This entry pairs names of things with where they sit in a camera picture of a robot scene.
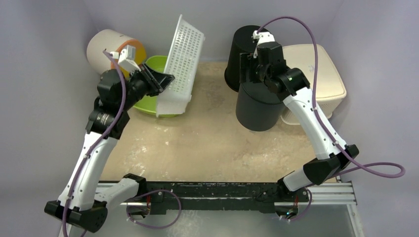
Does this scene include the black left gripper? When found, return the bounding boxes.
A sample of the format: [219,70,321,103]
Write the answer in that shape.
[120,62,174,111]

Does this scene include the green and white tray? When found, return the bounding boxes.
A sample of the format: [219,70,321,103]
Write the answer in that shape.
[133,55,168,116]

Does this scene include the large black plastic bin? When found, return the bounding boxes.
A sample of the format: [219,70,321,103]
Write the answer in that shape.
[224,25,260,92]

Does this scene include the white perforated basket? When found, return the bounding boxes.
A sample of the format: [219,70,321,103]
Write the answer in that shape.
[156,15,205,117]

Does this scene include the dark blue bin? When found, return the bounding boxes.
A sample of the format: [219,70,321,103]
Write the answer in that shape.
[235,81,285,132]

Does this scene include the cream perforated plastic basket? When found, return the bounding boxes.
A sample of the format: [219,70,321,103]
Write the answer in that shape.
[283,44,347,119]

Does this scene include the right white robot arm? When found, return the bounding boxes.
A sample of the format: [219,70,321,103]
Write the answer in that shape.
[239,42,360,201]

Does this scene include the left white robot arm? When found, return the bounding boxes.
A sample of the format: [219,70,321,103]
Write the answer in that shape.
[44,64,175,236]

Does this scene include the white drum with coloured drawers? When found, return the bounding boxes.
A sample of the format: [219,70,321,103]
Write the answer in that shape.
[86,29,147,74]

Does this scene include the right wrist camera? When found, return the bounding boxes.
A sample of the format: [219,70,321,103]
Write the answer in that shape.
[252,30,275,58]

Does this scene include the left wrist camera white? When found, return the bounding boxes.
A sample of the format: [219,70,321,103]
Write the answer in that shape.
[110,45,141,74]

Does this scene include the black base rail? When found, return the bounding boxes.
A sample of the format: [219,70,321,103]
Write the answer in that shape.
[130,181,309,215]

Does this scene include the aluminium frame rail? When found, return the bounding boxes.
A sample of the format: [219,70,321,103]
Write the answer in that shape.
[95,181,357,206]

